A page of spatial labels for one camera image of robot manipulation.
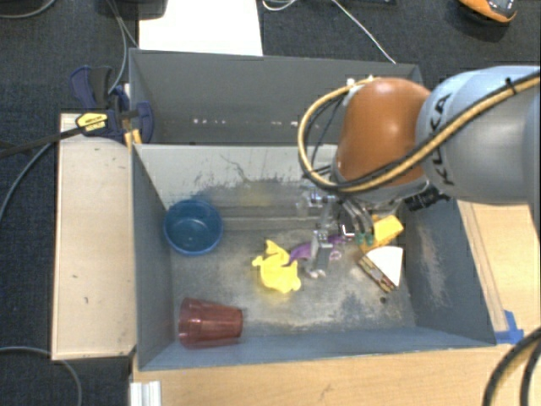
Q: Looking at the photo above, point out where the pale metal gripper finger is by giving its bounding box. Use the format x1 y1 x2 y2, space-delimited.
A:
319 241 336 277
309 230 324 279

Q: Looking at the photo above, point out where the purple toy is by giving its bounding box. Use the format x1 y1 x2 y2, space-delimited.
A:
288 233 347 270

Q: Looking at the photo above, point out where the yellow soft toy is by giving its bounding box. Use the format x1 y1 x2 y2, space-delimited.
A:
251 239 303 294

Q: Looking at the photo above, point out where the white toy cake slice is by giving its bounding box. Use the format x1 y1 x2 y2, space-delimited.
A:
357 244 406 294

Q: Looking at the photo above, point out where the yellow block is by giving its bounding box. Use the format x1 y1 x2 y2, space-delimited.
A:
358 214 405 254

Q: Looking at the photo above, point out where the grey metal bin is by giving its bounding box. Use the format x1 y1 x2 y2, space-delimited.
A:
128 47 498 372

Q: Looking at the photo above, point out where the blue bowl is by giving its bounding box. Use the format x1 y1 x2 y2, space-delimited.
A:
162 198 224 257

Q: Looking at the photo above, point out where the red translucent cup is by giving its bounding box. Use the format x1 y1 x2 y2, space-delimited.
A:
177 296 245 349

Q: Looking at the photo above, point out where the pale wood board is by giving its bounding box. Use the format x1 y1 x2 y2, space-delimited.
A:
51 112 139 361

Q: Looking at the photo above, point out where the black cylinder on white bracket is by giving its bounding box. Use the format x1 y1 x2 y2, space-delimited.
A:
403 185 441 213

